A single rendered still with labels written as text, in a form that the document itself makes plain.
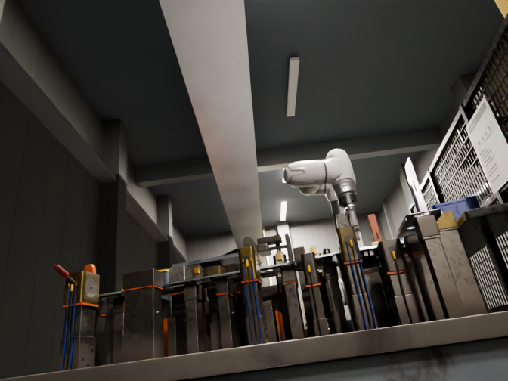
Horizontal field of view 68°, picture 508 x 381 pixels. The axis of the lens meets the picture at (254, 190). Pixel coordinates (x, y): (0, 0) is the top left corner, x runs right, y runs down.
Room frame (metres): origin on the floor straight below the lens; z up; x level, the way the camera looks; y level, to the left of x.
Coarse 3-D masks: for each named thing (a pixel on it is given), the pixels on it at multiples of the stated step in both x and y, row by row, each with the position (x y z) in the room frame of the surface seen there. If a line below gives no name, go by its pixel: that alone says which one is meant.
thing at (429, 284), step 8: (408, 240) 1.21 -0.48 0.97; (416, 240) 1.20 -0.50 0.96; (408, 248) 1.22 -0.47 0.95; (416, 248) 1.21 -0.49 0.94; (416, 256) 1.21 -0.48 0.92; (424, 256) 1.21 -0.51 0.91; (416, 264) 1.21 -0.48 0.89; (424, 264) 1.21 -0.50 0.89; (416, 272) 1.23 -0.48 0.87; (424, 272) 1.21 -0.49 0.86; (424, 280) 1.21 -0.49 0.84; (432, 280) 1.21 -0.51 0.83; (424, 288) 1.21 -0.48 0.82; (432, 288) 1.21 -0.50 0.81; (424, 296) 1.22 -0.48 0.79; (432, 296) 1.21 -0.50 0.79; (424, 304) 1.25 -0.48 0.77; (432, 304) 1.21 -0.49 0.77; (440, 304) 1.21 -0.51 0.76; (432, 312) 1.21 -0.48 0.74; (440, 312) 1.21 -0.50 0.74; (432, 320) 1.21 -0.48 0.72
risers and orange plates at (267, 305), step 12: (168, 300) 1.59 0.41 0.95; (168, 312) 1.59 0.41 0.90; (264, 312) 1.44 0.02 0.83; (276, 312) 1.44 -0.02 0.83; (168, 324) 1.50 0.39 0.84; (180, 324) 1.55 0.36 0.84; (276, 324) 1.48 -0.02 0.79; (168, 336) 1.50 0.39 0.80; (180, 336) 1.54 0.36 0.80; (276, 336) 1.44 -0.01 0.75; (168, 348) 1.50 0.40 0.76; (180, 348) 1.54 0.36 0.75
